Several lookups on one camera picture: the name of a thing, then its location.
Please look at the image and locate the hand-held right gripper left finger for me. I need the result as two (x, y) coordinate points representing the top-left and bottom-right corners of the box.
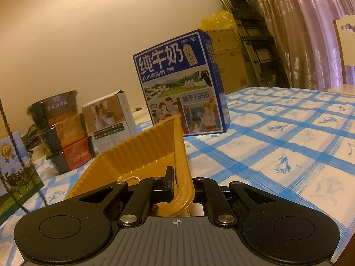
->
(65, 166), (176, 227)

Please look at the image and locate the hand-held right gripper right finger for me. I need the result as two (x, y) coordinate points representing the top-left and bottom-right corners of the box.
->
(191, 177), (280, 227)

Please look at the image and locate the white bead string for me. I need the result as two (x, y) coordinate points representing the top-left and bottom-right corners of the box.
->
(120, 175), (141, 186)

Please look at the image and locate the yellow plastic tray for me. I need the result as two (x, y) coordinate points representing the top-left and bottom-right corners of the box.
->
(65, 114), (196, 218)

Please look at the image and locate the small white product box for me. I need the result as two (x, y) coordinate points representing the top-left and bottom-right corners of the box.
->
(81, 90), (138, 155)

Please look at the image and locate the blue checked tablecloth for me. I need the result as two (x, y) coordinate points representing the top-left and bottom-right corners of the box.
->
(0, 86), (355, 266)

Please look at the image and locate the dark blue milk box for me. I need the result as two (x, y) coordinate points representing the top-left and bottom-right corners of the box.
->
(132, 29), (231, 137)

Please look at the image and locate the black and red meal bowl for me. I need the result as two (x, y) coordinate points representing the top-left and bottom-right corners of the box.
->
(45, 135), (96, 175)

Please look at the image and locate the black and orange meal bowl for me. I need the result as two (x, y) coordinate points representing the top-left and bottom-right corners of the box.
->
(37, 113), (87, 155)

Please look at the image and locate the open cardboard box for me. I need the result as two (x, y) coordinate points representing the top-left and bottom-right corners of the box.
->
(203, 28), (259, 95)

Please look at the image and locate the black instant meal bowl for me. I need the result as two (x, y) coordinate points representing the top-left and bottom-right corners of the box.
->
(26, 90), (80, 129)

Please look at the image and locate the light blue milk box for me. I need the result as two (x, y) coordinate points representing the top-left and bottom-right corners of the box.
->
(0, 130), (45, 225)

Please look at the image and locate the black step ladder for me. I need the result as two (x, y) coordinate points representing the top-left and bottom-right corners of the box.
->
(216, 0), (290, 88)

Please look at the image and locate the yellow plastic bag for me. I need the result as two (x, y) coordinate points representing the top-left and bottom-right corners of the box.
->
(201, 9), (241, 34)

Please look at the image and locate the pink patterned curtain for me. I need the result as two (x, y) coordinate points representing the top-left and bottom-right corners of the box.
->
(243, 0), (355, 91)

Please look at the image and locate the cream wooden chair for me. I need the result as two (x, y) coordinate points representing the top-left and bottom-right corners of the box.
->
(325, 15), (355, 97)

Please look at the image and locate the green box with rope handles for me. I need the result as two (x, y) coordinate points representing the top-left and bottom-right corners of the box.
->
(0, 94), (49, 208)

